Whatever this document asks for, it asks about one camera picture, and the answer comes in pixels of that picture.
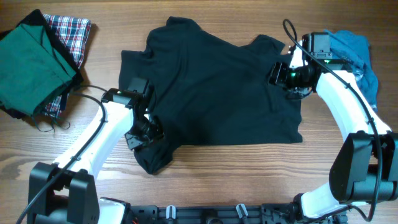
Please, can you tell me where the black shirt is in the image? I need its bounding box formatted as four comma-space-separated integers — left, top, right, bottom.
119, 17, 302, 174

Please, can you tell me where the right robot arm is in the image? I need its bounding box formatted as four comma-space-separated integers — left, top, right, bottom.
268, 33, 397, 223

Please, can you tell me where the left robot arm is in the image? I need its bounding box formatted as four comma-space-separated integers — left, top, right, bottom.
18, 78, 164, 223

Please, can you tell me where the blue denim cloth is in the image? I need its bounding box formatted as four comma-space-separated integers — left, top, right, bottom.
324, 29, 379, 112

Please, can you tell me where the plaid red blue shirt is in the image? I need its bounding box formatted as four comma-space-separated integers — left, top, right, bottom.
43, 14, 91, 117

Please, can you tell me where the green folded cloth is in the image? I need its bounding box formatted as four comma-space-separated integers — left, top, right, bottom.
1, 24, 75, 116

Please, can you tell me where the black folded garment under green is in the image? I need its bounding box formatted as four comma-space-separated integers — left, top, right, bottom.
1, 9, 83, 119

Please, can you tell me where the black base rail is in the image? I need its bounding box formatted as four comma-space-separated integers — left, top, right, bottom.
122, 203, 348, 224

